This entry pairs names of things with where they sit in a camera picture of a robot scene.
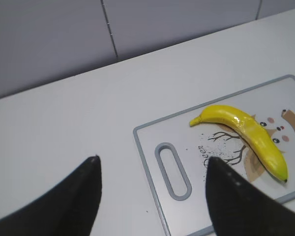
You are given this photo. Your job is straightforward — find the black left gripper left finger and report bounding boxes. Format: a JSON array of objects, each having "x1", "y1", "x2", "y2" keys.
[{"x1": 0, "y1": 155, "x2": 102, "y2": 236}]

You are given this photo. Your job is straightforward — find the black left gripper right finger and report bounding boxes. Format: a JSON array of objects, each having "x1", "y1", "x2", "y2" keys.
[{"x1": 206, "y1": 157, "x2": 295, "y2": 236}]

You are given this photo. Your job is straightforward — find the yellow plastic banana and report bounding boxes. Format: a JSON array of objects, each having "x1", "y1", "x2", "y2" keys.
[{"x1": 189, "y1": 105, "x2": 289, "y2": 182}]

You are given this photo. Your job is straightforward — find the white deer cutting board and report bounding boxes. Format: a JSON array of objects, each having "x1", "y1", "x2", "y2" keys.
[{"x1": 133, "y1": 75, "x2": 295, "y2": 236}]

